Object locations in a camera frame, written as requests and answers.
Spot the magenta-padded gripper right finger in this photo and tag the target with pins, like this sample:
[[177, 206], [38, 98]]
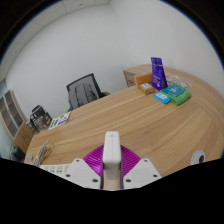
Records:
[[141, 171]]

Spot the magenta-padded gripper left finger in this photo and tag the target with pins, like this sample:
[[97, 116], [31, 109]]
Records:
[[81, 171]]

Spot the white charger block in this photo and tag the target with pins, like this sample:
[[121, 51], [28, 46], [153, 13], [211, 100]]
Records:
[[111, 148]]

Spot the white printed leaflet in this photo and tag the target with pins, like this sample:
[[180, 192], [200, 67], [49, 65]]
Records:
[[60, 120]]

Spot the large dark brown carton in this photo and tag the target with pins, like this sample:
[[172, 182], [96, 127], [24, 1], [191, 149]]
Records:
[[42, 122]]

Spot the black leather armchair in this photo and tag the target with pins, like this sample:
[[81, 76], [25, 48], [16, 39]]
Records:
[[16, 154]]

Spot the small brown cardboard box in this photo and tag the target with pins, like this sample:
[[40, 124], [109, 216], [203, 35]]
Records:
[[30, 127]]

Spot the black printed carton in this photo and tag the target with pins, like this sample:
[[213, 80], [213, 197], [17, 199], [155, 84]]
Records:
[[38, 111]]

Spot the grey backpack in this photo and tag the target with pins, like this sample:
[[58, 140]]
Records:
[[83, 96]]

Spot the small blue box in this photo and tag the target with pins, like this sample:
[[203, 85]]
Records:
[[162, 97]]

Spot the small tan box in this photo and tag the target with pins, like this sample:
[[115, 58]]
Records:
[[146, 88]]

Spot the wooden cabinet with glass doors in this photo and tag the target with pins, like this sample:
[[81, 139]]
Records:
[[11, 123]]

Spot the teal flat box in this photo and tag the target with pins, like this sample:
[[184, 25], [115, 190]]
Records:
[[173, 90]]

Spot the black mesh office chair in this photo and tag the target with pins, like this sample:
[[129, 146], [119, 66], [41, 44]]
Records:
[[80, 81]]

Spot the orange box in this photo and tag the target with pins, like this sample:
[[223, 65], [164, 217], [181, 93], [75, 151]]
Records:
[[143, 79]]

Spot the low wooden side cabinet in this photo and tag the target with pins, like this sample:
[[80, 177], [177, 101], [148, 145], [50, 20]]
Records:
[[131, 76]]

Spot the clear plastic packet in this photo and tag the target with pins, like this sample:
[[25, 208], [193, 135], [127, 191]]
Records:
[[180, 81]]

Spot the purple standing card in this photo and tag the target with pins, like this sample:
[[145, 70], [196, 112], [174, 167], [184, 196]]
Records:
[[158, 73]]

